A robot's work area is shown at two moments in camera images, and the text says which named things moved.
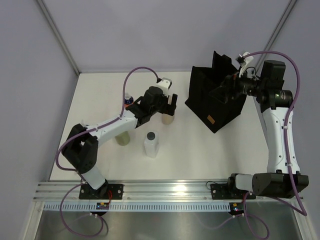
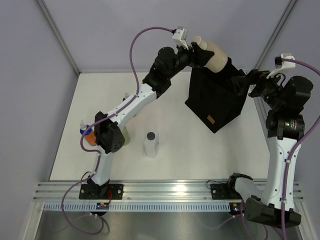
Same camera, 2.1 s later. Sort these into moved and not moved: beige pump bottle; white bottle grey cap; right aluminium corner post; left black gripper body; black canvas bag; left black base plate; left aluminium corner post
Moved: left black gripper body; beige pump bottle
Not moved: black canvas bag; left aluminium corner post; right aluminium corner post; white bottle grey cap; left black base plate
